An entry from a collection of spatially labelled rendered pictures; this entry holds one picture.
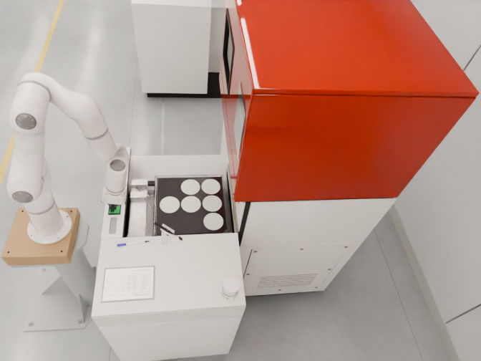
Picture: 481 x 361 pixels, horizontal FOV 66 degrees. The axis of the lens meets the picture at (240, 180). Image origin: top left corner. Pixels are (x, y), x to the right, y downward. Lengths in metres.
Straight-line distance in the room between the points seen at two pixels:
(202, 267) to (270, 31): 1.00
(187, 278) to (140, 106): 2.40
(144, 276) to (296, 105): 0.97
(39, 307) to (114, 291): 1.18
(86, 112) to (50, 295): 1.68
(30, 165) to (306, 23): 1.13
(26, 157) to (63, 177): 1.78
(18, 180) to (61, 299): 1.33
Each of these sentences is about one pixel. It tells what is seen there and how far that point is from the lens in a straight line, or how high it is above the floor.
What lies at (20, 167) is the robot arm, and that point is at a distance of 1.56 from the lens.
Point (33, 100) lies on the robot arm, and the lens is 1.34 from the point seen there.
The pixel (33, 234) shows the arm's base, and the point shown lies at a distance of 1.95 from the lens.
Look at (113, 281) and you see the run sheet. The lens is 1.68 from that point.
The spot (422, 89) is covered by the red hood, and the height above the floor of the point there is 1.82.
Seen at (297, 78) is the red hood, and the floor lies 1.82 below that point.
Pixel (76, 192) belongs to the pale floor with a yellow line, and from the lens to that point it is 3.18.
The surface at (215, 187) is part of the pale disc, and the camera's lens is 1.98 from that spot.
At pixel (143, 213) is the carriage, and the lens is 1.92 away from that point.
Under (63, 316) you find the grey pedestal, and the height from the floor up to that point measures 0.01.
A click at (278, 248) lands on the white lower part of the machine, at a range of 1.98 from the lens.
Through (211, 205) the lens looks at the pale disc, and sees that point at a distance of 1.91.
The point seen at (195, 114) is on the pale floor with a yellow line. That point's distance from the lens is 3.67.
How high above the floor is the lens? 2.50
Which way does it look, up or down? 52 degrees down
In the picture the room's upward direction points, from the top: 11 degrees clockwise
